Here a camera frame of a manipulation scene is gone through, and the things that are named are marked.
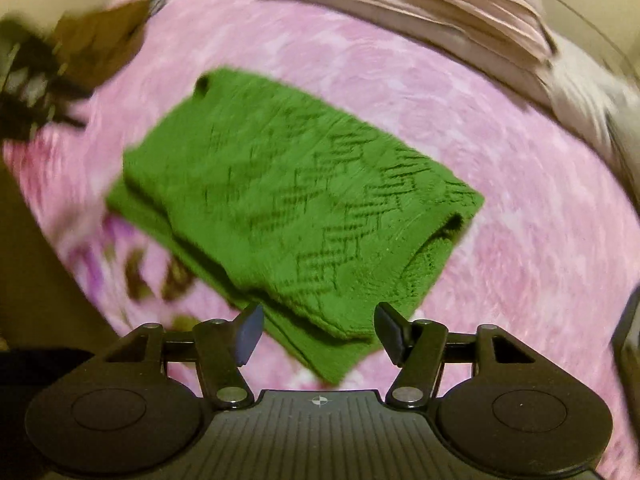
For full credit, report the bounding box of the black white striped garment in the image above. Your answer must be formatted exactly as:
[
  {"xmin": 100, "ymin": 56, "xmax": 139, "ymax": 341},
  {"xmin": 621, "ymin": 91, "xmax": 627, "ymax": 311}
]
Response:
[{"xmin": 1, "ymin": 18, "xmax": 92, "ymax": 142}]

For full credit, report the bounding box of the pink rose bedspread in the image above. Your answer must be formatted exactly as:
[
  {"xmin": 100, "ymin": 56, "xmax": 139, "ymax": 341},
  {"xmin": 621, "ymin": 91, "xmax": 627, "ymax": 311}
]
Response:
[{"xmin": 3, "ymin": 0, "xmax": 639, "ymax": 479}]

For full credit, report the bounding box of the white striped duvet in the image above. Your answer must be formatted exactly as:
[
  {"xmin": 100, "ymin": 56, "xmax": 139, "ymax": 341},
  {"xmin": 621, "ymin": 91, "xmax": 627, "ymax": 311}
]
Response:
[{"xmin": 304, "ymin": 0, "xmax": 639, "ymax": 191}]

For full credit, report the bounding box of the dark folded clothes stack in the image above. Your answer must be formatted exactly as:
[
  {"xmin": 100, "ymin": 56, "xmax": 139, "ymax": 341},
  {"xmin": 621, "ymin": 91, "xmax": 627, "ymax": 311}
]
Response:
[{"xmin": 611, "ymin": 286, "xmax": 639, "ymax": 405}]

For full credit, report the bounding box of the brown crumpled garment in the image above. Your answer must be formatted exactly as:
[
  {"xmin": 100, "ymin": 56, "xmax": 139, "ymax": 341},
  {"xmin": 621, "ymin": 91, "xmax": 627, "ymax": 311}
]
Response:
[{"xmin": 48, "ymin": 0, "xmax": 167, "ymax": 92}]

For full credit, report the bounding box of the green knitted vest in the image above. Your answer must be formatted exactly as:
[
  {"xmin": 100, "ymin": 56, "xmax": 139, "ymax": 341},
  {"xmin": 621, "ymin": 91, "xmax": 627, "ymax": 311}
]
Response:
[{"xmin": 106, "ymin": 67, "xmax": 484, "ymax": 385}]

